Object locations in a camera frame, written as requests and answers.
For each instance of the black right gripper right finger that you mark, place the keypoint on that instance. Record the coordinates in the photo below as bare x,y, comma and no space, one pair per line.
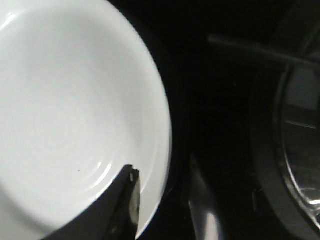
205,215

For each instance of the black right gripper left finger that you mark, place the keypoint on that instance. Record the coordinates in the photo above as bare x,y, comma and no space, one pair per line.
113,216

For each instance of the black glass gas hob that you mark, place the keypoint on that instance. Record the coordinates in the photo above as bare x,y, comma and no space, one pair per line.
210,99

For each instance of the white round plate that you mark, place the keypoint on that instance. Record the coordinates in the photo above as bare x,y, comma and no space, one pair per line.
80,97

